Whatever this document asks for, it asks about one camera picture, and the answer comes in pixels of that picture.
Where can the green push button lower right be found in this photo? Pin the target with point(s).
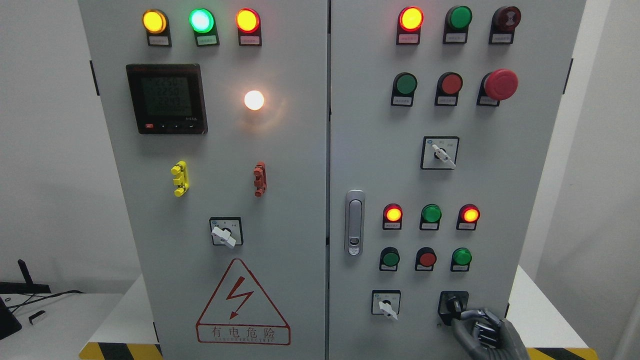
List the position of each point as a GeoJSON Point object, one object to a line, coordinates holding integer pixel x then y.
{"type": "Point", "coordinates": [461, 259]}

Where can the green push button lower left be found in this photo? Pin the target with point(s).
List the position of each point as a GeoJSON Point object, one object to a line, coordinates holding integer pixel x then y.
{"type": "Point", "coordinates": [389, 259]}

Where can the yellow indicator light top left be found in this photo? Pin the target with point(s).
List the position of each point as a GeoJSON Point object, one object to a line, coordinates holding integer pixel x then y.
{"type": "Point", "coordinates": [157, 28]}

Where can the black rotary knob switch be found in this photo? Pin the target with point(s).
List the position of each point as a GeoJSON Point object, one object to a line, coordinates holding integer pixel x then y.
{"type": "Point", "coordinates": [451, 305]}

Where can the red push button lower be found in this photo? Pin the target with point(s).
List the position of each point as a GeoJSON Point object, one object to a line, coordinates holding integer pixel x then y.
{"type": "Point", "coordinates": [425, 260]}

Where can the yellow terminal connector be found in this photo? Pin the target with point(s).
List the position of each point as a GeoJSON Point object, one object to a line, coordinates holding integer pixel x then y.
{"type": "Point", "coordinates": [180, 178]}

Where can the grey left cabinet door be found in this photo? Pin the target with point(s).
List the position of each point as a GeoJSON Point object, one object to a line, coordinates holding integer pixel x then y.
{"type": "Point", "coordinates": [283, 230]}

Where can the grey cabinet door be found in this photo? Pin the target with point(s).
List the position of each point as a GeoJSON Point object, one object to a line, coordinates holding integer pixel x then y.
{"type": "Point", "coordinates": [283, 230]}
{"type": "Point", "coordinates": [377, 148]}

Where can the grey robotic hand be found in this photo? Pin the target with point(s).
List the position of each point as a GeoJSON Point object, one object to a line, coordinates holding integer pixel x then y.
{"type": "Point", "coordinates": [485, 336]}

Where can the green indicator top right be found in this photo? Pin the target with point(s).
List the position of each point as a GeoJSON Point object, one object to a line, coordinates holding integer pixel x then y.
{"type": "Point", "coordinates": [457, 21]}

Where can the red lit indicator top right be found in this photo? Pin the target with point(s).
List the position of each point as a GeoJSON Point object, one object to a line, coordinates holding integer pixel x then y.
{"type": "Point", "coordinates": [409, 24]}

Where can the red lit indicator light left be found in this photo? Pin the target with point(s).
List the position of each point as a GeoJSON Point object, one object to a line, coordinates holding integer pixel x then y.
{"type": "Point", "coordinates": [248, 27]}

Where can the red push button upper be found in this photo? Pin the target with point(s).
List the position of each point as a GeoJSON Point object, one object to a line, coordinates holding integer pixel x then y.
{"type": "Point", "coordinates": [448, 88]}

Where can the white selector switch upper right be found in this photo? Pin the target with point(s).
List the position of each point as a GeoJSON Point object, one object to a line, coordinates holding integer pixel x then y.
{"type": "Point", "coordinates": [439, 152]}

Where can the silver door latch handle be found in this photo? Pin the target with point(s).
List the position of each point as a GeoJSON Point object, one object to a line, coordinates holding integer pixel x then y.
{"type": "Point", "coordinates": [354, 212]}

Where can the green lit indicator light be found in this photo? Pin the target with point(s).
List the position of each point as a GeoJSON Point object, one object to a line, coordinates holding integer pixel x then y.
{"type": "Point", "coordinates": [204, 27]}

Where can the red high voltage warning sticker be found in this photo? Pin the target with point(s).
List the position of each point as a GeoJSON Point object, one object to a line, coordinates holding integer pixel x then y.
{"type": "Point", "coordinates": [241, 312]}

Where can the black digital power meter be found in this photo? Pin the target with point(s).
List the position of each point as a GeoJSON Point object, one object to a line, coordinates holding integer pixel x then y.
{"type": "Point", "coordinates": [167, 98]}

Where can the red emergency stop mushroom button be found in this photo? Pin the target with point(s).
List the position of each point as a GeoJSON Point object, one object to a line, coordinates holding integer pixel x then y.
{"type": "Point", "coordinates": [496, 86]}

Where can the white selector switch left door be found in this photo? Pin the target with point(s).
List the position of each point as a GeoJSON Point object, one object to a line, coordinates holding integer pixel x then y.
{"type": "Point", "coordinates": [226, 231]}

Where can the small white black adapter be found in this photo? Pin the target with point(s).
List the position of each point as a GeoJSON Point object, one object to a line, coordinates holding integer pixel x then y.
{"type": "Point", "coordinates": [37, 317]}

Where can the red terminal connector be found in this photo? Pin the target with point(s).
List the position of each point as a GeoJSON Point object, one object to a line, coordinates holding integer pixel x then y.
{"type": "Point", "coordinates": [260, 182]}

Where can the dark red buzzer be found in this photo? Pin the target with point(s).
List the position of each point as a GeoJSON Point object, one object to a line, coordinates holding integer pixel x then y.
{"type": "Point", "coordinates": [504, 22]}

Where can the green push button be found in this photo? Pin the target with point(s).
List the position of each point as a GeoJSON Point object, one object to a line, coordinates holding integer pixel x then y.
{"type": "Point", "coordinates": [389, 259]}
{"type": "Point", "coordinates": [461, 259]}
{"type": "Point", "coordinates": [403, 89]}

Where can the red lit indicator middle right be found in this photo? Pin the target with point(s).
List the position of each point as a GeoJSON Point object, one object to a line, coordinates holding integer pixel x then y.
{"type": "Point", "coordinates": [467, 218]}

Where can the black device with antenna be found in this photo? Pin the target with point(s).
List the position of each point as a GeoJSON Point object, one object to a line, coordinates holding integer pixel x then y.
{"type": "Point", "coordinates": [8, 322]}

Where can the white selector switch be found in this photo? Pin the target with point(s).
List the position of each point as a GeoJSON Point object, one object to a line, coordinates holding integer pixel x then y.
{"type": "Point", "coordinates": [439, 152]}
{"type": "Point", "coordinates": [386, 303]}

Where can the grey right cabinet door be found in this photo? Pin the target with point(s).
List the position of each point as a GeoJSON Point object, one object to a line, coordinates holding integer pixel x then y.
{"type": "Point", "coordinates": [377, 148]}

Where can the red push button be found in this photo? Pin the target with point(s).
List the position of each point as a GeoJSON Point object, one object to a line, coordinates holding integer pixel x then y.
{"type": "Point", "coordinates": [425, 260]}
{"type": "Point", "coordinates": [448, 88]}

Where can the white selector switch lower right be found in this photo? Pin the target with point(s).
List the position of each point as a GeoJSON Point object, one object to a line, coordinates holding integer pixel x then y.
{"type": "Point", "coordinates": [386, 303]}

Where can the red lit indicator middle left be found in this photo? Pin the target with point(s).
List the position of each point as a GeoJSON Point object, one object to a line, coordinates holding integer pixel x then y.
{"type": "Point", "coordinates": [392, 217]}

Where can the white glowing lamp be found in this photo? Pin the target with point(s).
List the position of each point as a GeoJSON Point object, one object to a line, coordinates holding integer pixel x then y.
{"type": "Point", "coordinates": [254, 100]}

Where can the green push button upper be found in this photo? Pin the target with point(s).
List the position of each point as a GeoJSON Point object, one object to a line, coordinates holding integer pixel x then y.
{"type": "Point", "coordinates": [403, 89]}

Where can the green indicator middle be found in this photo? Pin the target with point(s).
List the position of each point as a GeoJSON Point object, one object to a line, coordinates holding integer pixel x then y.
{"type": "Point", "coordinates": [430, 218]}

